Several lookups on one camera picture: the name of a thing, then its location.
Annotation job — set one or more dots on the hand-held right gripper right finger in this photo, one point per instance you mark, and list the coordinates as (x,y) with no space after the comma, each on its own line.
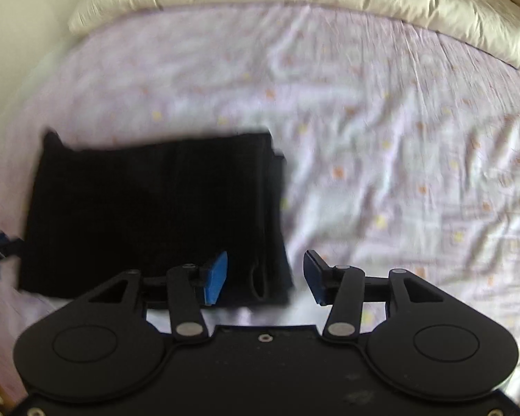
(314,279)

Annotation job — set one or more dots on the black pants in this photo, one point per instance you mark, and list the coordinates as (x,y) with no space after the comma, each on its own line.
(134,203)

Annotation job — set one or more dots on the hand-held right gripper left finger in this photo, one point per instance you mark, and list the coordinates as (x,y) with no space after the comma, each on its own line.
(214,281)

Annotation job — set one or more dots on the pink patterned bed sheet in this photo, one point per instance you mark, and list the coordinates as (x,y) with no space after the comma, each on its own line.
(394,160)

